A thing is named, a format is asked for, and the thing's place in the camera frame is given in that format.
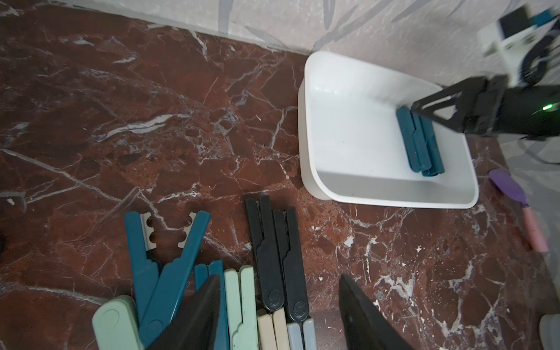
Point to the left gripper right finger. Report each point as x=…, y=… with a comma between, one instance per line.
x=365, y=327

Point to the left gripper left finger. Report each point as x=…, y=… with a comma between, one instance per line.
x=194, y=325

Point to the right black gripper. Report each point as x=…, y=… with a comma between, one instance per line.
x=494, y=108

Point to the teal pruning pliers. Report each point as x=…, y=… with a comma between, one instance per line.
x=201, y=273
x=159, y=290
x=437, y=166
x=414, y=140

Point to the black pruning pliers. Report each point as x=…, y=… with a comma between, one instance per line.
x=291, y=260
x=263, y=238

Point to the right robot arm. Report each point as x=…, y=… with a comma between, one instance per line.
x=546, y=115

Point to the open teal pruning pliers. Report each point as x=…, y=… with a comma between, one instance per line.
x=159, y=290

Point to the mint pruning pliers upright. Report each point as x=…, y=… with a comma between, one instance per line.
x=241, y=308

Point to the grey-blue pruning pliers right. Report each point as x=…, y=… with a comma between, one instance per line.
x=302, y=336

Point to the beige pruning pliers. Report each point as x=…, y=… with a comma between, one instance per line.
x=272, y=330

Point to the mint pruning pliers left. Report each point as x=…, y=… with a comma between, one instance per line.
x=115, y=325

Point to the white rectangular storage box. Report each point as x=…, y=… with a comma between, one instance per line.
x=351, y=147

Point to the purple pink silicone spatula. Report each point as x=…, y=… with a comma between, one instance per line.
x=509, y=187

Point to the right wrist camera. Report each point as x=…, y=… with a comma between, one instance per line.
x=527, y=44

